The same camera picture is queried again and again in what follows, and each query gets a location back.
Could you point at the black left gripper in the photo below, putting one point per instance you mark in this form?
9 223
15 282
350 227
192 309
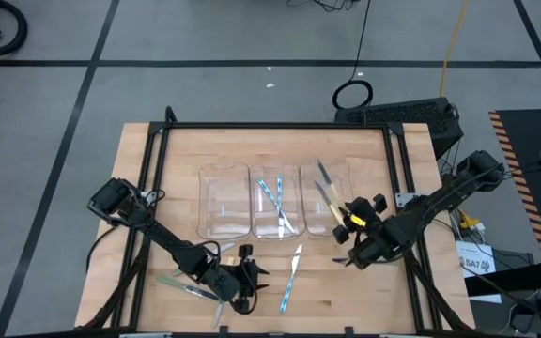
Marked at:
240 281

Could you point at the black hazard-striped platform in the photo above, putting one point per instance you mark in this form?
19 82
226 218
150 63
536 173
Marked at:
529 136

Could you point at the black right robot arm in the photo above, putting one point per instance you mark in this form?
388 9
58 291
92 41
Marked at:
439 202

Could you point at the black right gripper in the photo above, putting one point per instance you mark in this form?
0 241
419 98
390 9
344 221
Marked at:
369 235

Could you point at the black beam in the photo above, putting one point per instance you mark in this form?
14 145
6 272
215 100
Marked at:
510 284

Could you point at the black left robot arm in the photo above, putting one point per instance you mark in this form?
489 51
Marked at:
167 237

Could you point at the black aluminium table frame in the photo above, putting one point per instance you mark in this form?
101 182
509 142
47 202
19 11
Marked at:
275 126

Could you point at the yellow plug connectors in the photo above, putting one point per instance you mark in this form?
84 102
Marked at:
468 219

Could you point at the clear plastic bin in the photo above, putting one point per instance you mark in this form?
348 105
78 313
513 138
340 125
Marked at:
294 188
308 211
214 188

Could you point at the white paper sign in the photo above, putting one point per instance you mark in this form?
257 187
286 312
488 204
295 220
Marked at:
474 263

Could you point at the black computer case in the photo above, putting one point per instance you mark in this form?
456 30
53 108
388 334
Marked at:
402 115

